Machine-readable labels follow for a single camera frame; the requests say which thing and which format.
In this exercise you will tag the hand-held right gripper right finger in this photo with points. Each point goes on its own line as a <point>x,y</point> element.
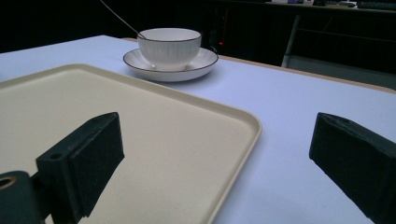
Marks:
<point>358,161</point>

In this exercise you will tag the white ribbed saucer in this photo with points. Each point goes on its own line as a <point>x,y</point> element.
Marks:
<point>202,63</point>

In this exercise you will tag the dark desk with shelf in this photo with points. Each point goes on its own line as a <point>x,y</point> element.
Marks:
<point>342,37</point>

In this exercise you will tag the white ribbed bowl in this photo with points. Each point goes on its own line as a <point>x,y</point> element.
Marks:
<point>169,46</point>

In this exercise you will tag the grey metal stand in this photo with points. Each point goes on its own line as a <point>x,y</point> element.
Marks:
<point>291,40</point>

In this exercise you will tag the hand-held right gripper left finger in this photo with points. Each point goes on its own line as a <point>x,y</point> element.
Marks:
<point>84,161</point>

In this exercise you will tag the beige plastic tray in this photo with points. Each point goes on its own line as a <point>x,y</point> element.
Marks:
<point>162,149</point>

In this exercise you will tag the metal spoon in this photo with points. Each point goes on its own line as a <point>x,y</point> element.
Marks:
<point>123,21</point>

